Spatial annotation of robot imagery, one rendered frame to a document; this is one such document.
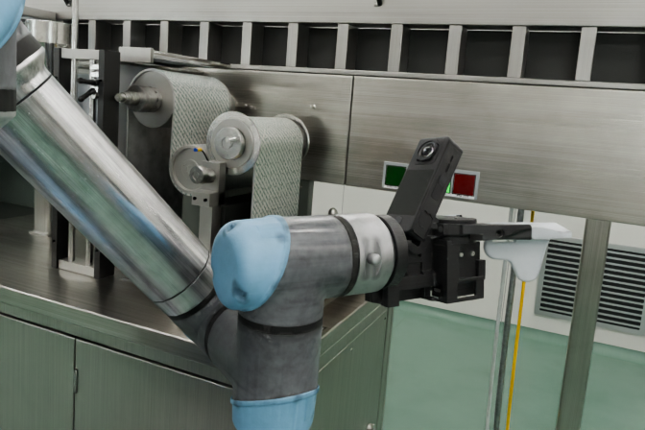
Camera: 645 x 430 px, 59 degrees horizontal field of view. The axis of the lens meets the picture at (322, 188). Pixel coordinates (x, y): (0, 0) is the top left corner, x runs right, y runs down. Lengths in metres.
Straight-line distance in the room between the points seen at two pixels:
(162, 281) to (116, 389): 0.79
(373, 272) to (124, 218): 0.23
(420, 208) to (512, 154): 0.92
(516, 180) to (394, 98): 0.37
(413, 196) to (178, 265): 0.24
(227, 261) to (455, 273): 0.23
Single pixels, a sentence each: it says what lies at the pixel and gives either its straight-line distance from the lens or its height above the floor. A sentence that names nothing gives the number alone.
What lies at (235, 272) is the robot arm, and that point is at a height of 1.22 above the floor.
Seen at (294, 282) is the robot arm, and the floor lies 1.21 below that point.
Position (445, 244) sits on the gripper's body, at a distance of 0.57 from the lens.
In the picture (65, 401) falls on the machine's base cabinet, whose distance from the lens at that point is 1.47.
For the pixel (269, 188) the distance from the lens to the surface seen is 1.40.
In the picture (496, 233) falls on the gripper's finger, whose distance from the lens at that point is 0.59.
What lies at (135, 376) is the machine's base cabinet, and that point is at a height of 0.77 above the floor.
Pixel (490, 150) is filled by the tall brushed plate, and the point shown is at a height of 1.28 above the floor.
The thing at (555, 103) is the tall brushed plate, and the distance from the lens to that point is 1.46.
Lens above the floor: 1.35
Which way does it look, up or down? 8 degrees down
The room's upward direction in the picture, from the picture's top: 4 degrees clockwise
